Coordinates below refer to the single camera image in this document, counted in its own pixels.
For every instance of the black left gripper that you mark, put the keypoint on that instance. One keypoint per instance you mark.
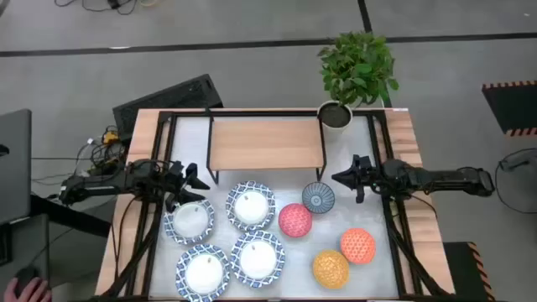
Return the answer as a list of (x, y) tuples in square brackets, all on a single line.
[(172, 184)]

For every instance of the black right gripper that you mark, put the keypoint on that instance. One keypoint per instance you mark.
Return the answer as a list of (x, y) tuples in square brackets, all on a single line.
[(369, 176)]

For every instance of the blue-white patterned shallow plate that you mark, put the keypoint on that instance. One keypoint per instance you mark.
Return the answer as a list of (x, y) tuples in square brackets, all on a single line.
[(257, 258), (189, 221), (203, 273), (251, 206)]

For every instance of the grey-blue patterned bowl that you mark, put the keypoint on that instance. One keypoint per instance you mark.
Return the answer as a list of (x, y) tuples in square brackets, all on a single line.
[(318, 197)]

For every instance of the red zigzag-patterned bowl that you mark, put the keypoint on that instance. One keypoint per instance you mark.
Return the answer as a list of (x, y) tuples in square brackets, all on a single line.
[(295, 220)]

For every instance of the hexagon-patterned ceramic bowl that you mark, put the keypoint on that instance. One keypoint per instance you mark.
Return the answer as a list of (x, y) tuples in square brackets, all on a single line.
[(358, 246)]

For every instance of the scale-patterned ceramic bowl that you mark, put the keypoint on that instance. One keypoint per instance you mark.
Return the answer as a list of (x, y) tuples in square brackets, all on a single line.
[(331, 269)]

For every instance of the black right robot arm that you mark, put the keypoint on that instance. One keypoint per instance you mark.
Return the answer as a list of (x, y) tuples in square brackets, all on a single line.
[(440, 178)]

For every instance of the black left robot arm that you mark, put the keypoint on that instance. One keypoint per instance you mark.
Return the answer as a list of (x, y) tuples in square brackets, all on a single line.
[(96, 184)]

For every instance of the wooden shelf with black legs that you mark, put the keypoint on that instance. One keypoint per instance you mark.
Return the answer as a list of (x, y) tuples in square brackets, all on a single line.
[(264, 144)]

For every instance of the white plant pot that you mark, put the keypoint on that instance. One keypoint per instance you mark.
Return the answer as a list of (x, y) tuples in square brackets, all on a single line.
[(335, 127)]

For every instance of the black perforated case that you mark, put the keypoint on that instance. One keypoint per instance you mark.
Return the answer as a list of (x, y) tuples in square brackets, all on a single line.
[(168, 98)]

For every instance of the green leafy plant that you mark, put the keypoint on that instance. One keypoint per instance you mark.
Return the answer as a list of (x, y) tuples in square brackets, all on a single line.
[(356, 67)]

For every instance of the black hazard-striped floor mat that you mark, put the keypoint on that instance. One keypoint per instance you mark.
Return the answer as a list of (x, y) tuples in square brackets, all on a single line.
[(461, 272), (514, 107)]

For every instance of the black side desk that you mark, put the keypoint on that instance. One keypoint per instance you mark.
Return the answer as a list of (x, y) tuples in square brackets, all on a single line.
[(25, 243)]

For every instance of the grey laptop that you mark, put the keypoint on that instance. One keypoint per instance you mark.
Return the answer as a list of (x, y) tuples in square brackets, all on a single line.
[(14, 168)]

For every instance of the black computer mouse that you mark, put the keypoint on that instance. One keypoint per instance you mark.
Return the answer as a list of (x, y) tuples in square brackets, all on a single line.
[(24, 273)]

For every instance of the person's hand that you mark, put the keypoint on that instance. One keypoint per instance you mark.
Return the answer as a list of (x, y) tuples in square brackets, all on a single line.
[(33, 293)]

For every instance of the black power adapter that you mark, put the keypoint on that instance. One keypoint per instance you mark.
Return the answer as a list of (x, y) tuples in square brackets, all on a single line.
[(113, 3)]

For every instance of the black metal table frame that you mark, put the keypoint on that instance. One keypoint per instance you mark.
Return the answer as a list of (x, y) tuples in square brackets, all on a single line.
[(251, 113)]

